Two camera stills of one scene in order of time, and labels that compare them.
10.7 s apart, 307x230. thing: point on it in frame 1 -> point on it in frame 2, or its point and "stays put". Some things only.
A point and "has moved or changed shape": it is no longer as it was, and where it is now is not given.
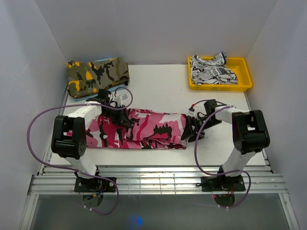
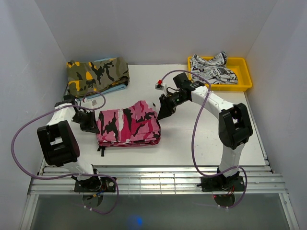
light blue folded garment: x=81 y=97 stays put
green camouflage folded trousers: x=88 y=78 stays put
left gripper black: x=122 y=119 -> x=92 y=126
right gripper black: x=188 y=131 -> x=166 y=109
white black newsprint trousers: x=212 y=72 stays put
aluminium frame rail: x=259 y=180 stays put
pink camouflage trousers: x=150 y=130 has moved or changed shape
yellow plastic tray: x=240 y=65 stays put
